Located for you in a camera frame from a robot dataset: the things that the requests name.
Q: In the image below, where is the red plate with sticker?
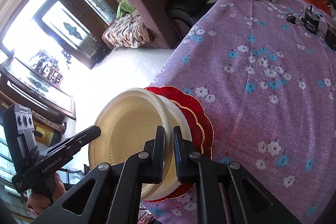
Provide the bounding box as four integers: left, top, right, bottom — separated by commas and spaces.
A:
171, 100, 205, 153

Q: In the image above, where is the cream bowl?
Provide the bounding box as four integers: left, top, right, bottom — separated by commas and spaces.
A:
88, 88, 173, 177

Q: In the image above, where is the large red pleated plate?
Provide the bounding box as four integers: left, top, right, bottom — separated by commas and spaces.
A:
146, 86, 214, 203

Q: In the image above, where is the large white bowl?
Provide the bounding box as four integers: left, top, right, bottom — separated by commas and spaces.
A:
141, 95, 192, 202

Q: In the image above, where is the left hand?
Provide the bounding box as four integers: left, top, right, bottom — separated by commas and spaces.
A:
27, 173, 67, 216

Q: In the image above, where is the purple floral tablecloth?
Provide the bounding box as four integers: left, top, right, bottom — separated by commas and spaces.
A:
152, 0, 335, 223

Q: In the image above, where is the wooden glass door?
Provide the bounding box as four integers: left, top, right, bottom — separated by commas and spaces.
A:
1, 0, 118, 119

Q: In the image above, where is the leaf patterned blanket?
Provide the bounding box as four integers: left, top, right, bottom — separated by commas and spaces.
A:
102, 12, 154, 48

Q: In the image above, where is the green cloth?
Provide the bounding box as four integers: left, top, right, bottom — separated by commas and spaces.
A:
116, 0, 137, 19

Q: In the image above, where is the black battery charger device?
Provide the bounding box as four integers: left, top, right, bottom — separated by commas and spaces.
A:
299, 5, 320, 34

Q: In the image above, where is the maroon armchair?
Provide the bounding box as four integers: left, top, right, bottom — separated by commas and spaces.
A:
123, 0, 193, 50

